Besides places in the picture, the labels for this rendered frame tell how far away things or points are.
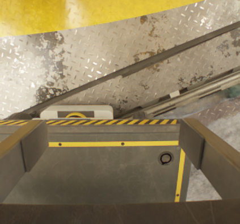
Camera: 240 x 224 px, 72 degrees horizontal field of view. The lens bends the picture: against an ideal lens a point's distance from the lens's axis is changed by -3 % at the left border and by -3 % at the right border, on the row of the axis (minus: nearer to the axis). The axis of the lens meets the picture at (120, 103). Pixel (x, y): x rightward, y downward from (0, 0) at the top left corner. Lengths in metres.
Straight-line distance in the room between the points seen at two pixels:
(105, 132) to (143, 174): 0.16
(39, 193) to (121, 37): 0.60
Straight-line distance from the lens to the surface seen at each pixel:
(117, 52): 0.72
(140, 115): 0.64
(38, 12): 0.80
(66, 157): 0.48
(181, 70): 0.77
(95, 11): 0.74
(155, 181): 0.53
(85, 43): 0.73
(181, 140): 0.16
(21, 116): 0.74
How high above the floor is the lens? 0.72
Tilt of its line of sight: 75 degrees down
